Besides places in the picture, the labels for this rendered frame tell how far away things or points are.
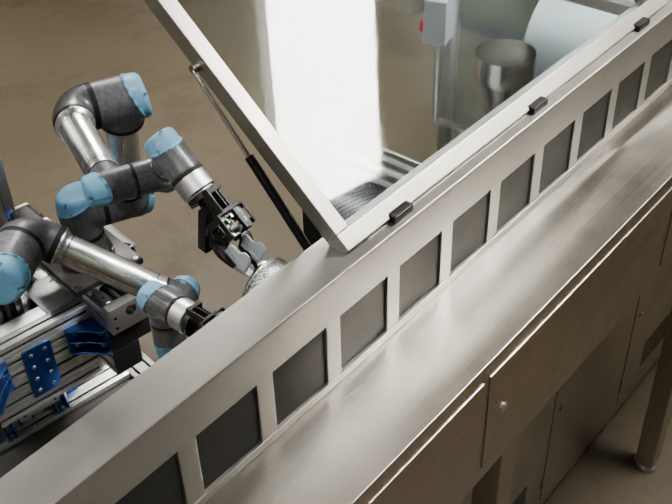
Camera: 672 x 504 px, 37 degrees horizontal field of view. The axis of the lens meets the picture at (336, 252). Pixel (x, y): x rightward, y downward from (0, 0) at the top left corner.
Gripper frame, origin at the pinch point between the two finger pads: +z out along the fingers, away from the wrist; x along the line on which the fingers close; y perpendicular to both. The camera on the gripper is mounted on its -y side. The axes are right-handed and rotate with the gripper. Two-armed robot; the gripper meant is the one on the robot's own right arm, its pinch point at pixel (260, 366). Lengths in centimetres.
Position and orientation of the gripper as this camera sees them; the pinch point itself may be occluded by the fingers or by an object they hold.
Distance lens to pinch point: 213.6
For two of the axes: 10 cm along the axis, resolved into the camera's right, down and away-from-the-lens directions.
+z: 7.7, 3.8, -5.1
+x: 6.4, -4.9, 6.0
